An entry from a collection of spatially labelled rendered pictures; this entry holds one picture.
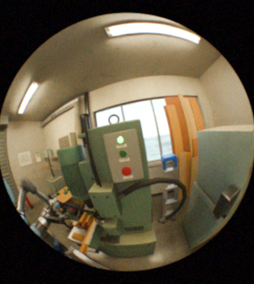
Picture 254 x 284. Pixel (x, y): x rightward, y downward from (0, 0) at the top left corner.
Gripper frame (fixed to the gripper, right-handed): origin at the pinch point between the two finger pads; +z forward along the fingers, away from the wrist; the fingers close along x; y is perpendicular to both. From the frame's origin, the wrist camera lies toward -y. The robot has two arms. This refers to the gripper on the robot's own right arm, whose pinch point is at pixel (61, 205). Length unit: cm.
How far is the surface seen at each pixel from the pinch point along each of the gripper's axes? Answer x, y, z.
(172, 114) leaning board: -74, -129, 116
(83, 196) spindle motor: -10.0, -19.4, 4.9
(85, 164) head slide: -29.5, -26.0, 5.8
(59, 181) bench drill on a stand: 69, 156, 139
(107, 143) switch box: -39, -40, -4
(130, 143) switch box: -38, -47, -4
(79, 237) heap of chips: 17.9, -11.6, -13.6
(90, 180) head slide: -21.1, -27.2, 5.7
